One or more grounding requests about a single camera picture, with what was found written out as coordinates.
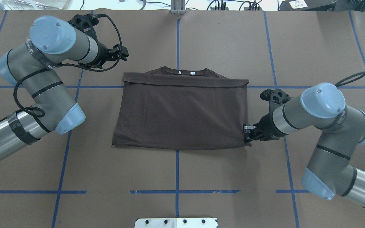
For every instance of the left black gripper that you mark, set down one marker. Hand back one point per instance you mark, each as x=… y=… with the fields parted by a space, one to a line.
x=102 y=56

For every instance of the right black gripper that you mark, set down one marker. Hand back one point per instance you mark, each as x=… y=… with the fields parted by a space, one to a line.
x=266 y=125

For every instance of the dark brown t-shirt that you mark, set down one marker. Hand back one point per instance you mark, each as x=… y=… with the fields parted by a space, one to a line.
x=182 y=109

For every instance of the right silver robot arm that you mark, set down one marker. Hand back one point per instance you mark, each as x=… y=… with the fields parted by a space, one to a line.
x=323 y=106

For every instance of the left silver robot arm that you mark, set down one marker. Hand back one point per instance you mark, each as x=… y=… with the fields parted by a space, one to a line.
x=44 y=102

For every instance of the black box with white label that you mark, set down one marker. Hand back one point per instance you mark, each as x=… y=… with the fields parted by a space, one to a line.
x=307 y=5

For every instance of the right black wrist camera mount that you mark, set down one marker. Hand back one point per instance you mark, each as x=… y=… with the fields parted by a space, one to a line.
x=275 y=98

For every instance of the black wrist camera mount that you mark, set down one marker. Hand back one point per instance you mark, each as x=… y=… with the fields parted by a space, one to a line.
x=275 y=98
x=85 y=24

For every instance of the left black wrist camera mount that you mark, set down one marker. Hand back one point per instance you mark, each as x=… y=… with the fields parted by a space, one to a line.
x=85 y=24

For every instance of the aluminium frame post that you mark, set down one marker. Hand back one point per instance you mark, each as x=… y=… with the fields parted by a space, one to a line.
x=178 y=7

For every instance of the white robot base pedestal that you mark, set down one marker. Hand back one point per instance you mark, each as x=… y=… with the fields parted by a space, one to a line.
x=176 y=223

